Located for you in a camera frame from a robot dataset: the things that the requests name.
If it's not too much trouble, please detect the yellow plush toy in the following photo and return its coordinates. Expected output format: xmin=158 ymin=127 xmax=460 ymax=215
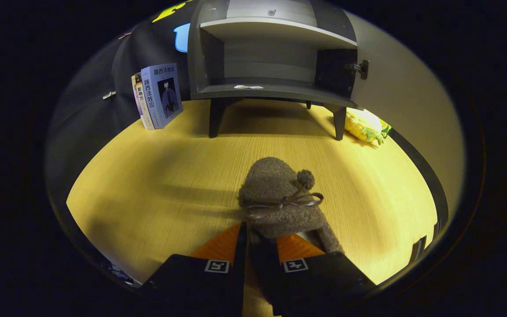
xmin=345 ymin=108 xmax=391 ymax=146

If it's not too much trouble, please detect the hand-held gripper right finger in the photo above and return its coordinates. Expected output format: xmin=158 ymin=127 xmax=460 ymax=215
xmin=249 ymin=233 xmax=377 ymax=317

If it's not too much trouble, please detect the brown fuzzy shoe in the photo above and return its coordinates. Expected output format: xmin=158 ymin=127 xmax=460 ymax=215
xmin=238 ymin=157 xmax=344 ymax=256

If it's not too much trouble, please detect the metal door hinge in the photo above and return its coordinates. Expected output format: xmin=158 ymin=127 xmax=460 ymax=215
xmin=345 ymin=60 xmax=370 ymax=81

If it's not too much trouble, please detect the grey shoe cabinet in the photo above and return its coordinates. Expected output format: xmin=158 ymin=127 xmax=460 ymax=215
xmin=187 ymin=0 xmax=364 ymax=140

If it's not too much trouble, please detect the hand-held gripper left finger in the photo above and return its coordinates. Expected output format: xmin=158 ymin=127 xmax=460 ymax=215
xmin=141 ymin=222 xmax=247 ymax=317

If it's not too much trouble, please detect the black backdrop cloth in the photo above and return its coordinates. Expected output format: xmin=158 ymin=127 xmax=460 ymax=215
xmin=47 ymin=0 xmax=197 ymax=177

